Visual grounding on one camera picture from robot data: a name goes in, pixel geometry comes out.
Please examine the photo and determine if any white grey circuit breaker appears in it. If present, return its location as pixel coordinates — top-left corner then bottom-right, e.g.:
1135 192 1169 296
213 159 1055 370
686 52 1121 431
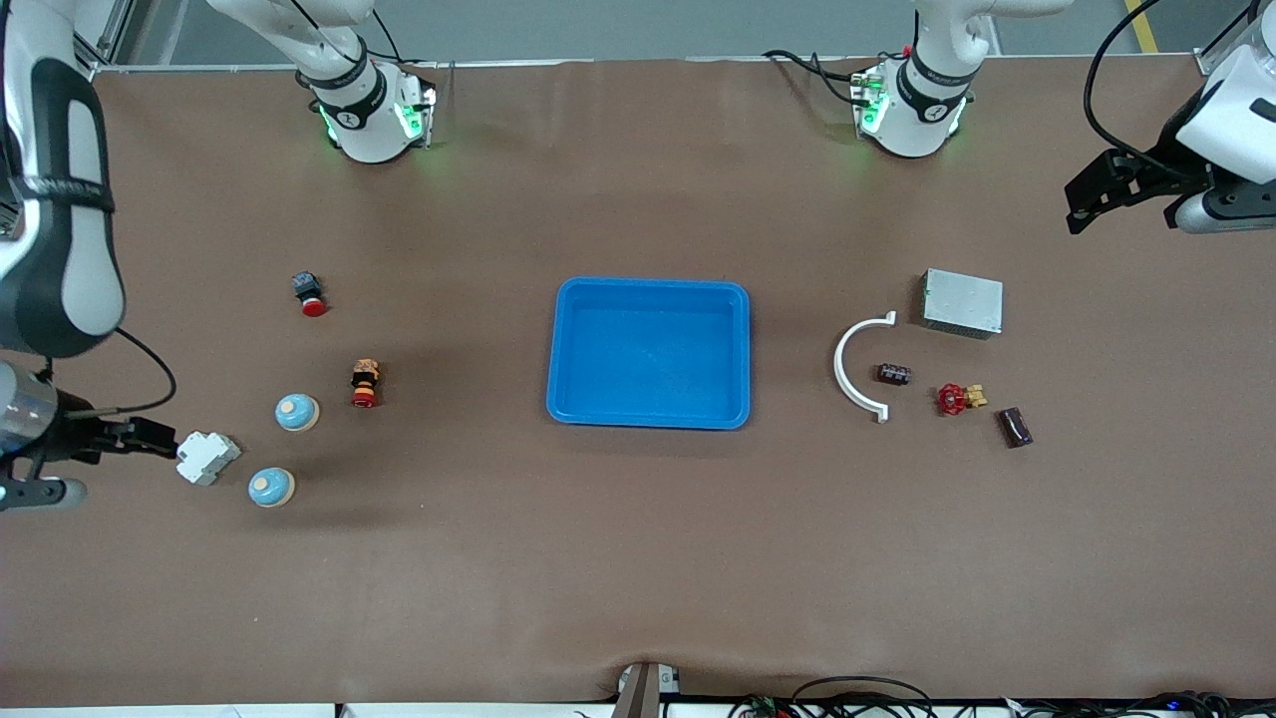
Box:
175 431 242 487

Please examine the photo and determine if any blue plastic tray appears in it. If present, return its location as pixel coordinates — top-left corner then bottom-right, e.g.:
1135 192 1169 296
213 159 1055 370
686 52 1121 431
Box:
545 276 752 432

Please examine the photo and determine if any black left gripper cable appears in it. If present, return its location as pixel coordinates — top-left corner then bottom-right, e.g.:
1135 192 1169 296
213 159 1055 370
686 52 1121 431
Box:
1082 0 1212 182

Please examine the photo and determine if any black left base cable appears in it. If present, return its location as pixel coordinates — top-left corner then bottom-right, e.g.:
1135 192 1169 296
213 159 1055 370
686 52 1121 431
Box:
763 48 870 107

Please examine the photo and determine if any white curved plastic bracket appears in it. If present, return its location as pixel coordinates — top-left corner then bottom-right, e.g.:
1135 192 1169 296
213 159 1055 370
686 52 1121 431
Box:
833 311 898 425

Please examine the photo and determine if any perforated metal power supply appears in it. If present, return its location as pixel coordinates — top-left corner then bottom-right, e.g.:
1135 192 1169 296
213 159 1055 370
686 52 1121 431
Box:
919 267 1005 341

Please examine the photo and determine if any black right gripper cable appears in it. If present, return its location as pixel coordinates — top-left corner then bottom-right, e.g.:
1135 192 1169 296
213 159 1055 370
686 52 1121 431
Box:
60 327 178 415

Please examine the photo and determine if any aluminium frame profile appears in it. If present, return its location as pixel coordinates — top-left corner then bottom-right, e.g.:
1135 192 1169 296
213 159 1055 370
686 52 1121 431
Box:
75 0 136 83
1194 0 1276 77

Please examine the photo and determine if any blue dome bell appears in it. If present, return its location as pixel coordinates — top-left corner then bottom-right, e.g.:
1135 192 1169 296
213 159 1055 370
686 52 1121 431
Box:
274 393 321 433
248 467 296 509

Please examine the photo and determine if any black looped cable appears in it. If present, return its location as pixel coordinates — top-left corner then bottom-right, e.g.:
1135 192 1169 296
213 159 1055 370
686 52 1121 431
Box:
791 676 935 718

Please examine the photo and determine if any black cable bundle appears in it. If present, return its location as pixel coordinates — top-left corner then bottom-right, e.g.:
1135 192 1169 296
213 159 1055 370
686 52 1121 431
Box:
1005 690 1276 718

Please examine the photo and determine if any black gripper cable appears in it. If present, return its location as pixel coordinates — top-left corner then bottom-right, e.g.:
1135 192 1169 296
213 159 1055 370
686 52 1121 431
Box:
60 327 178 415
1082 0 1212 182

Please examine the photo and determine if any brass valve red handwheel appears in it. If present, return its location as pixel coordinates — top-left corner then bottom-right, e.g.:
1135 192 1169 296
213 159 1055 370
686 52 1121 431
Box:
935 383 990 417

